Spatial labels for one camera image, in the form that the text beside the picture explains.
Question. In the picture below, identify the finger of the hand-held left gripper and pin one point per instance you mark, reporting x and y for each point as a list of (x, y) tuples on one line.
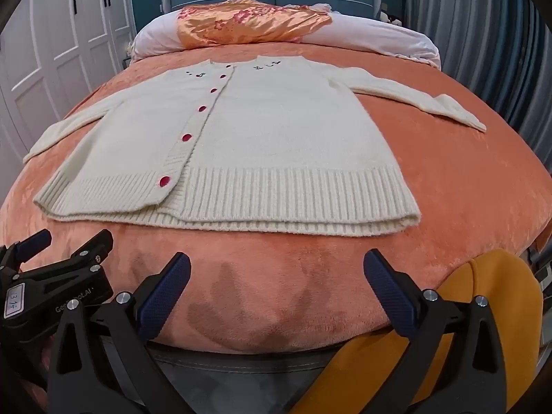
[(92, 246), (36, 240)]

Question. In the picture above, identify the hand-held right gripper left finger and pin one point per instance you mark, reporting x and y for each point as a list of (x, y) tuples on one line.
[(166, 297)]

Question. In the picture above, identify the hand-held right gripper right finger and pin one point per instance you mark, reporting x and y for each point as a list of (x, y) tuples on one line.
[(388, 289)]

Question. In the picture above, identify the cream knit cardigan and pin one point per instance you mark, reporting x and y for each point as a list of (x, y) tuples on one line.
[(267, 138)]

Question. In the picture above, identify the orange plush blanket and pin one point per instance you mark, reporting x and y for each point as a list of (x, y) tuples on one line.
[(431, 168)]

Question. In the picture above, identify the white wardrobe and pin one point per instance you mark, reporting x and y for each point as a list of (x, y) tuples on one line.
[(51, 51)]

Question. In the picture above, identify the orange floral satin pillow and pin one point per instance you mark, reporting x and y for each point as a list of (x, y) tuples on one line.
[(258, 26)]

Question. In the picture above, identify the grey pleated curtain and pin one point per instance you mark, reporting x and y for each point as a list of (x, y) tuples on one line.
[(483, 30)]

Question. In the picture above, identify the white bedside item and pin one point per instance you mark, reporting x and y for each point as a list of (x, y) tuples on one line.
[(385, 11)]

